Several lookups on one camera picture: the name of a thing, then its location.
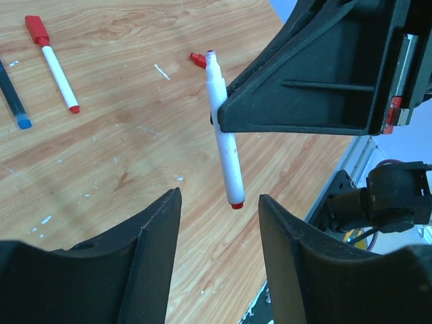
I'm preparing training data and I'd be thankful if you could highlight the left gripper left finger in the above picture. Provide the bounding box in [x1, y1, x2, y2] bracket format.
[1, 188, 182, 323]

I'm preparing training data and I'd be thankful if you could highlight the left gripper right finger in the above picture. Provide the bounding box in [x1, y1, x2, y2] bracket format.
[259, 194, 431, 323]

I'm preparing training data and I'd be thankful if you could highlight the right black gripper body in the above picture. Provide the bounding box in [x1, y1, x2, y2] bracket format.
[371, 1, 431, 135]

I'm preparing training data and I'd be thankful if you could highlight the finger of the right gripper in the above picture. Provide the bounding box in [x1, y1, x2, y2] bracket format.
[217, 20, 387, 135]
[228, 1, 358, 98]

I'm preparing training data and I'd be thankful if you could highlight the red pen cap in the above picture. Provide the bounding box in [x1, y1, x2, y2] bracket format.
[190, 53, 207, 69]

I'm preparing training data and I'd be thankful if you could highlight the white pen red end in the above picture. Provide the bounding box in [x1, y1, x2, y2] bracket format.
[205, 51, 245, 209]

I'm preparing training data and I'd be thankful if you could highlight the blue gel pen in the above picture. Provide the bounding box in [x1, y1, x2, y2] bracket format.
[1, 63, 32, 130]

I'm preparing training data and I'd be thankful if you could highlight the thin white red-end pen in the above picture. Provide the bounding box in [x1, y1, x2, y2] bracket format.
[36, 37, 80, 114]

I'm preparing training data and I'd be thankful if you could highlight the red marker cap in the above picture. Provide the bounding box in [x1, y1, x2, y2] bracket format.
[24, 16, 50, 47]

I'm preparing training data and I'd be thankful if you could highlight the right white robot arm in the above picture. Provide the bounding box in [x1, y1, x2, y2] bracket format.
[212, 1, 431, 234]

